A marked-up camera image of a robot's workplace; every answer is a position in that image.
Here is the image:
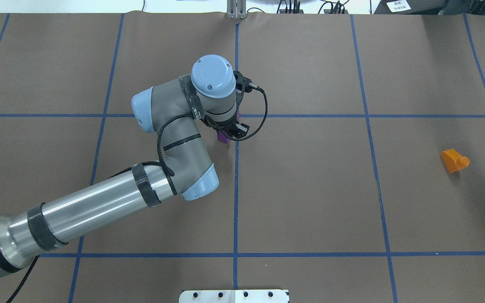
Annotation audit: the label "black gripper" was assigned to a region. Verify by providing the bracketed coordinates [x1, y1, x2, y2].
[205, 111, 250, 139]

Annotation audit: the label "purple trapezoid block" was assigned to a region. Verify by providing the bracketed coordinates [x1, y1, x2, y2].
[217, 132, 230, 144]

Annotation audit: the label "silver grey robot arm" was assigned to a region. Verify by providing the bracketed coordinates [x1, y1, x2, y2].
[0, 54, 264, 278]

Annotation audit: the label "orange trapezoid block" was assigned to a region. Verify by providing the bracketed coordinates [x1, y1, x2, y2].
[440, 149, 470, 174]

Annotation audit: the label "black box with label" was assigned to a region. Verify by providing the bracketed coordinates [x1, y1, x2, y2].
[372, 0, 447, 15]

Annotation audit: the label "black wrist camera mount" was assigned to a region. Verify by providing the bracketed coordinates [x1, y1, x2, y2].
[233, 70, 264, 109]

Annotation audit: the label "grey aluminium camera post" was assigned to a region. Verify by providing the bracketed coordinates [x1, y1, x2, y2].
[227, 0, 248, 20]

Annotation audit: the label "black cables behind table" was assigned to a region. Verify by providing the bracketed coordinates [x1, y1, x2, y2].
[277, 0, 350, 15]

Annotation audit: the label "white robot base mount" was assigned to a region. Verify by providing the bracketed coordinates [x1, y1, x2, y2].
[179, 289, 290, 303]

